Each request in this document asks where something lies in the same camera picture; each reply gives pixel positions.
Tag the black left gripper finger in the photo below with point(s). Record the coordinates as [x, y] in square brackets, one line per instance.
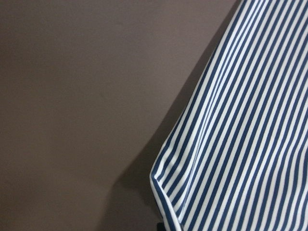
[159, 226]

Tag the blue white striped polo shirt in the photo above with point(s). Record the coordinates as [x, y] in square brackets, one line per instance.
[237, 158]

